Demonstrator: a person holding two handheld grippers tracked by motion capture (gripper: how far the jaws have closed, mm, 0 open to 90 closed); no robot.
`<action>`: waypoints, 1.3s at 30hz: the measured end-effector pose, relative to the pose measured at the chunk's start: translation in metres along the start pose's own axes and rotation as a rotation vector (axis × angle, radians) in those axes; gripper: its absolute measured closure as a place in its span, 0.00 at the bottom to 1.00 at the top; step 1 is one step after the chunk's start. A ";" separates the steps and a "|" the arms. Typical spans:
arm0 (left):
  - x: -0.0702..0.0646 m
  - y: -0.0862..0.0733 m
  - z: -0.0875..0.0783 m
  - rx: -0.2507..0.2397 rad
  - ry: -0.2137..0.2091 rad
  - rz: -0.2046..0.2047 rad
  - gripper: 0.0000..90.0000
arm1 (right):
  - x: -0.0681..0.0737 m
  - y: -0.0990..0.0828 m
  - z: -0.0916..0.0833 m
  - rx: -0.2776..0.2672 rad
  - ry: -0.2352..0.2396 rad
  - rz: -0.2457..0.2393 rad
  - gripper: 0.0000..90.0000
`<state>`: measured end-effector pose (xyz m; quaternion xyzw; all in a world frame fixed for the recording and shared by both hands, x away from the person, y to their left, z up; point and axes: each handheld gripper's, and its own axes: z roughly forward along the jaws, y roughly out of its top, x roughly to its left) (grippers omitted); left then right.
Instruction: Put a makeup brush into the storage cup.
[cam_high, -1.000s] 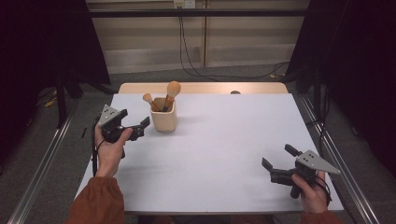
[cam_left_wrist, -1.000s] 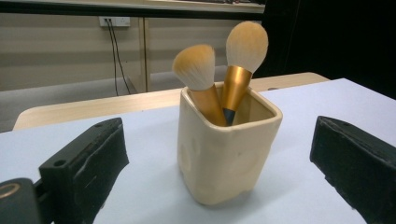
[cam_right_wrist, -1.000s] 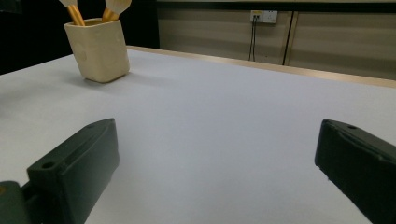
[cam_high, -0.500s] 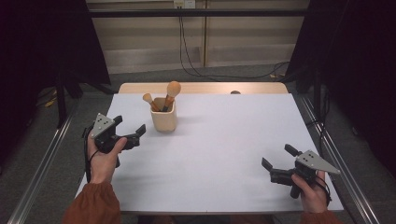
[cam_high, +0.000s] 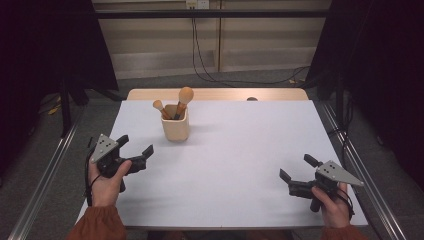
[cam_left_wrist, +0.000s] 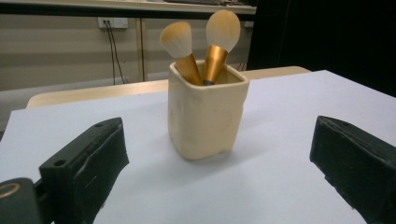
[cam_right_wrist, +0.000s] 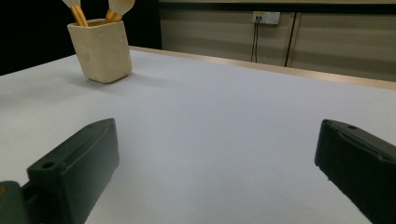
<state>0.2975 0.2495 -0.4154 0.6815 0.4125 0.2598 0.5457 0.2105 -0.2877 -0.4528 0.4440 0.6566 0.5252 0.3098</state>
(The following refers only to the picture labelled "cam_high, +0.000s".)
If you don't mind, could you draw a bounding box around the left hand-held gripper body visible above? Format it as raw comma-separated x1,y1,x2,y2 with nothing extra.
89,133,148,194

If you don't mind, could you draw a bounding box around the right hand-held gripper cable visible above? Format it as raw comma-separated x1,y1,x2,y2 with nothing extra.
336,191,356,221

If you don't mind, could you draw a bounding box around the white wall socket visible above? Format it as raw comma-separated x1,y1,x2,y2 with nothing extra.
185,0,210,10

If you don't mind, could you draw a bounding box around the black metal stand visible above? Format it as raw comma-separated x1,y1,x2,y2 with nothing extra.
59,78,90,138
334,71,346,133

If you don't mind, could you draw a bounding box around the beige square cup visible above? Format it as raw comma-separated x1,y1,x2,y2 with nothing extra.
161,103,190,142

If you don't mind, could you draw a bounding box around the hand-held gripper cable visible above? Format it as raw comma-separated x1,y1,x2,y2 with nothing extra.
84,148,103,207
336,191,356,221

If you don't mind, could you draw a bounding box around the person's left hand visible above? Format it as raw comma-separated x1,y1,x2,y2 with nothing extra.
88,159,133,208

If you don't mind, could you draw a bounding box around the yellow floor tape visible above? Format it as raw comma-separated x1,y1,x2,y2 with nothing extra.
47,95,63,116

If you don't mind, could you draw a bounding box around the black cable bundle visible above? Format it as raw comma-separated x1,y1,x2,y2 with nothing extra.
328,96,354,164

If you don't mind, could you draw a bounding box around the black horizontal bar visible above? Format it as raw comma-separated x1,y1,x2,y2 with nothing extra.
94,9,331,19

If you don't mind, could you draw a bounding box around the small makeup brush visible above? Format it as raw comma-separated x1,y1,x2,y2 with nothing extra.
152,99,173,120

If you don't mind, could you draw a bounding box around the black curtain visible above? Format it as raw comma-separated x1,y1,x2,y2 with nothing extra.
0,0,119,178
304,0,424,191

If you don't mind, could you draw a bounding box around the person's right hand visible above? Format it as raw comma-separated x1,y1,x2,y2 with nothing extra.
311,182,351,229

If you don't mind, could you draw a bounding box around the large round makeup brush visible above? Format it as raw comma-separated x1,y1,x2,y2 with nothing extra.
173,86,195,121

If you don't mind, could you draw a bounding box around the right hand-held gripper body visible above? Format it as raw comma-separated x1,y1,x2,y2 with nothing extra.
288,160,365,213

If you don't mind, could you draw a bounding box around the black floor cable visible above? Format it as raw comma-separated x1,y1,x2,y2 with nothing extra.
193,18,311,85
191,18,236,88

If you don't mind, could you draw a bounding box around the white table sheet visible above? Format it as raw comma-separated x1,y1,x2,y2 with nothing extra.
76,99,369,230

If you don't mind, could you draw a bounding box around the left hand-held gripper cable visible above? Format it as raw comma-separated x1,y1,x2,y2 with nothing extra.
84,148,103,207

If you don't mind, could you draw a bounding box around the aluminium rail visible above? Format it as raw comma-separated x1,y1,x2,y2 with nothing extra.
319,101,408,240
7,106,86,240

